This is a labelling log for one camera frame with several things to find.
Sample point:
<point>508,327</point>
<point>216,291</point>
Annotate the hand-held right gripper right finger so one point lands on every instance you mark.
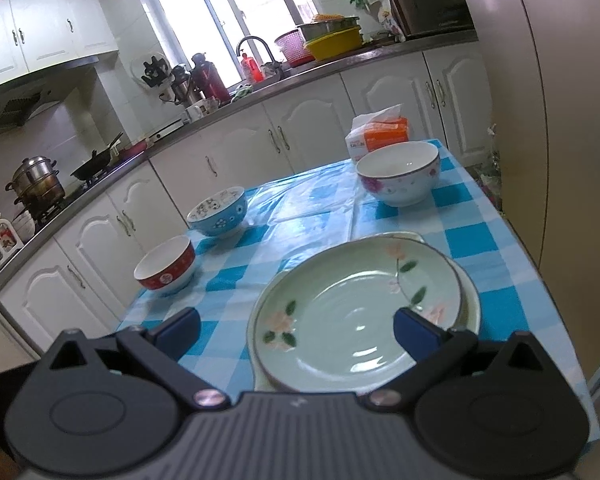
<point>414,332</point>

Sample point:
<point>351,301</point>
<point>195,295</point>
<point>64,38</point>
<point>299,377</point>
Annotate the blue cartoon bowl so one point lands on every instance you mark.
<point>217,220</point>

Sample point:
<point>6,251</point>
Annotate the silver thermos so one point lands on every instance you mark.
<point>182,87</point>

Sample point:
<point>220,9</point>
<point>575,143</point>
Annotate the black wok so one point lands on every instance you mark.
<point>92,167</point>

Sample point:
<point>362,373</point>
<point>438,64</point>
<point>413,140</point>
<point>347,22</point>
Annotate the green floral round plate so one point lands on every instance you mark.
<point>340,320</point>

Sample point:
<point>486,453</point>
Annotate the orange tissue pack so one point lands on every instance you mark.
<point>385,132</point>

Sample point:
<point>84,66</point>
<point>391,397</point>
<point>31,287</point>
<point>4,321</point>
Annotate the range hood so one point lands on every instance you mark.
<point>20,95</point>

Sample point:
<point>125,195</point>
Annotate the patterned bag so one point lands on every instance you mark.
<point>490,175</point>

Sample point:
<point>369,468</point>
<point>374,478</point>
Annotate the white base cabinets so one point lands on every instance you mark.
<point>305,125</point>

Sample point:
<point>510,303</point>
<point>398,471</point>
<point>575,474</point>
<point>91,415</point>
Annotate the pink pan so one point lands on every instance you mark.
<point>132,150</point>

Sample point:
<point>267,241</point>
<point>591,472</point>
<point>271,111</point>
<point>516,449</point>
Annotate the blue checked tablecloth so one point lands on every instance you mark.
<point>320,210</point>

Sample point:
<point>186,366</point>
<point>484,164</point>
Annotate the floral plastic bag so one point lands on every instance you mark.
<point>391,17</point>

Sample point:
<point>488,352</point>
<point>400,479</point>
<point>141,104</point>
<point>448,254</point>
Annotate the pink plastic basket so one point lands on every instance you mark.
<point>292,47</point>

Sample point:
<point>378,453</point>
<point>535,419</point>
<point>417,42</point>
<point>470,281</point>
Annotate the white cup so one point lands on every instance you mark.
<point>195,112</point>

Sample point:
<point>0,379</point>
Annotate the plain white plate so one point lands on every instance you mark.
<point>469,305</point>

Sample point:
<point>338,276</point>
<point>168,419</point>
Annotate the red bowl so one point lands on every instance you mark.
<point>165,272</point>

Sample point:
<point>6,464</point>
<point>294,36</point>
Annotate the cream refrigerator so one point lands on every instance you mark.
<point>570,135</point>

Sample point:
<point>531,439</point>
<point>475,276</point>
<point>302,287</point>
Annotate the flat cooktop board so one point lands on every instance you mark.
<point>165,130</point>

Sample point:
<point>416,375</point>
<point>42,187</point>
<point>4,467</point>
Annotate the white pink-flower bowl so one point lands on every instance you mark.
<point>400,185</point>

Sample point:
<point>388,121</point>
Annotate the white upper cabinets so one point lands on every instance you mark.
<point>40,30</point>

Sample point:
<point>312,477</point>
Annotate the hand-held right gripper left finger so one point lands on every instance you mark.
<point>182,329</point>

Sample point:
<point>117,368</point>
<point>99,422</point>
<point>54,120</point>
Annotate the steel steamer pot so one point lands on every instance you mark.
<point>37,182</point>

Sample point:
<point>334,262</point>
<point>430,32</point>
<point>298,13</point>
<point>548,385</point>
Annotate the chrome faucet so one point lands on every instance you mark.
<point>252,40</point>

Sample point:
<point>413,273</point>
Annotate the kitchen window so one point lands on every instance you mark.
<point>205,10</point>

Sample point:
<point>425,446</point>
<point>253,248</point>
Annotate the dark red thermos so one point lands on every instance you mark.
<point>210,80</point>

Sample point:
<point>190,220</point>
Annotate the red detergent bottle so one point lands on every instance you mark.
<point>251,69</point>

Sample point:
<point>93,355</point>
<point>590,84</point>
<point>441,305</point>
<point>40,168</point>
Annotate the green cloth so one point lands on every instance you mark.
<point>241,92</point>

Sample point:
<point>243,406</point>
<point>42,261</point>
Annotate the stack of white bowls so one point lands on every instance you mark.
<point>24,225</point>

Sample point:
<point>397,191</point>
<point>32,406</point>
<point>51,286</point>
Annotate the dark kitchen countertop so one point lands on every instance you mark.
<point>330,67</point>

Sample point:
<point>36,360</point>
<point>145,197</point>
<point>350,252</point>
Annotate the metal tray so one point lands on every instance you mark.
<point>325,29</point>

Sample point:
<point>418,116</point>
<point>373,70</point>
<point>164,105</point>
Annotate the knife rack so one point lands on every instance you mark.
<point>155,72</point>

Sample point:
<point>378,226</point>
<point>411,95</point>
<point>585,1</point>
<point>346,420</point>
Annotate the yellow plastic basin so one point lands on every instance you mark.
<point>335,46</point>

